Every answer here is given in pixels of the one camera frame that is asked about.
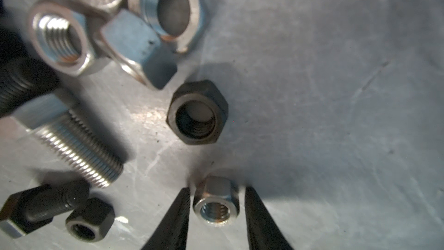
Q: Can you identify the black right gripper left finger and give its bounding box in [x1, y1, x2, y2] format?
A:
[142, 187, 190, 250]

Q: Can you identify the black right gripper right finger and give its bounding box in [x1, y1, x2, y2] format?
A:
[245, 186, 294, 250]

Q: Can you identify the small silver hex nut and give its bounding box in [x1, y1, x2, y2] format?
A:
[193, 175, 240, 227]

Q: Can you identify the black hex nut apart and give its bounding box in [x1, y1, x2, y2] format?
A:
[65, 197, 115, 243]

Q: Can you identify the medium black hex nut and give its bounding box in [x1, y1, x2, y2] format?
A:
[166, 80, 229, 145]

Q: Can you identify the black hex bolt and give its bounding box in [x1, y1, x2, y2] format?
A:
[1, 180, 90, 238]

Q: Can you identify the silver hex bolt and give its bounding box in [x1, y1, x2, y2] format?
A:
[1, 88, 124, 188]

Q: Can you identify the tilted silver hex nut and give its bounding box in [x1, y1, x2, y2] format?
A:
[94, 9, 178, 90]

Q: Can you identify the large black bolt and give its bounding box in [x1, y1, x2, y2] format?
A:
[1, 28, 60, 116]

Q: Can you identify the large silver hex nut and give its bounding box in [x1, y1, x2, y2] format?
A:
[27, 0, 111, 78]

